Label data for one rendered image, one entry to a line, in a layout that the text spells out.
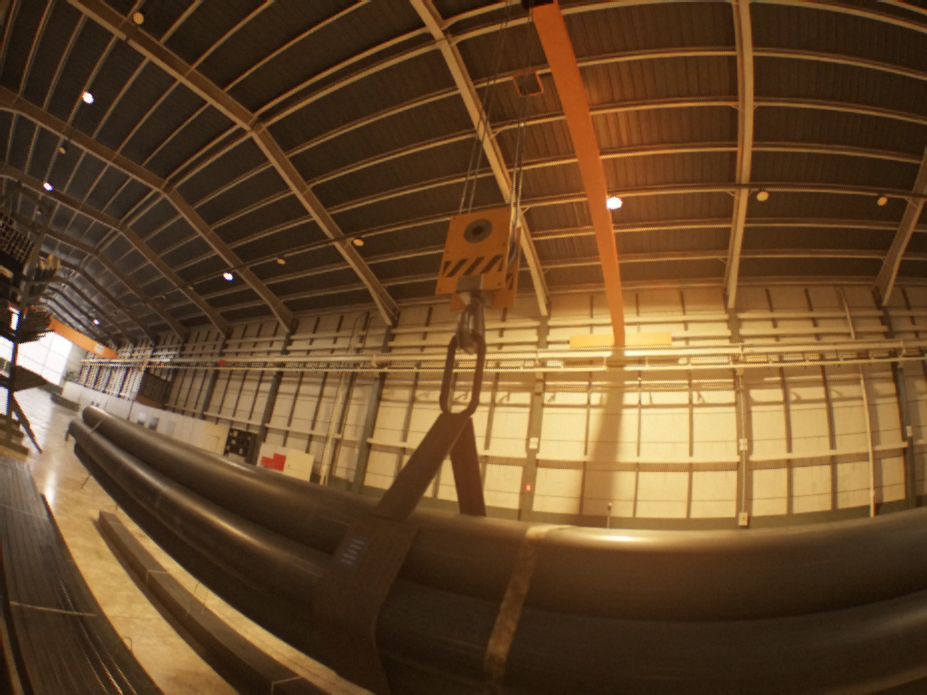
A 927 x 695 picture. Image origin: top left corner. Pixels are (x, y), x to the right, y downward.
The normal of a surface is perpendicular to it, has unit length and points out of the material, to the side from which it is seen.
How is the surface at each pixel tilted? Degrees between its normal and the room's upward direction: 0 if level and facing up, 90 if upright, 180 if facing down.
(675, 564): 64
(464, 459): 128
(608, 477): 90
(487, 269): 90
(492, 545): 56
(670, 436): 90
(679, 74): 171
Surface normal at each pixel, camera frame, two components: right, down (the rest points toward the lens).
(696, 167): -0.21, 0.84
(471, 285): -0.40, -0.40
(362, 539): -0.28, -0.81
